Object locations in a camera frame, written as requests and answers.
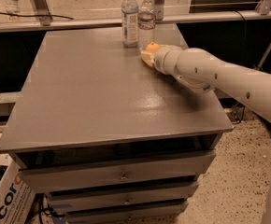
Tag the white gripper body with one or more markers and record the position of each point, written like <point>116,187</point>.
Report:
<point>162,61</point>

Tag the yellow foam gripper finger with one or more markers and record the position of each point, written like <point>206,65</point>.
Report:
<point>148,58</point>

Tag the orange fruit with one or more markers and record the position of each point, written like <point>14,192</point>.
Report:
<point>152,47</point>

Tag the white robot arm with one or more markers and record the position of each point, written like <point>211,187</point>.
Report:
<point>236,189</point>

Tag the clear water bottle right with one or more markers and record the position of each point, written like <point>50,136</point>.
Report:
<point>146,24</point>

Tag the labelled water bottle left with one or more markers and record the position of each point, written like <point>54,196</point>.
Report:
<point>129,11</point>

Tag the grey drawer cabinet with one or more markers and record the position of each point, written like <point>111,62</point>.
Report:
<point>90,99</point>

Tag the bottom grey drawer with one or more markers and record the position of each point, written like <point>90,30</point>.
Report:
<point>128,212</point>

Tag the grey drawer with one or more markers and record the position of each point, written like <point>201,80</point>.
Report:
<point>176,189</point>
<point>128,212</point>
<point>108,173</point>

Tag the top grey drawer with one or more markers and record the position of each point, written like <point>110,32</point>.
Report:
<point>108,173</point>

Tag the middle grey drawer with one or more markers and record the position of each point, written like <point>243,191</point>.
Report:
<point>176,189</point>

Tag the white cardboard box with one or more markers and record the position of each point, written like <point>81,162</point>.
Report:
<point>16,197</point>

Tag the metal frame rail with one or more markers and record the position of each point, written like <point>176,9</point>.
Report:
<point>247,15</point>

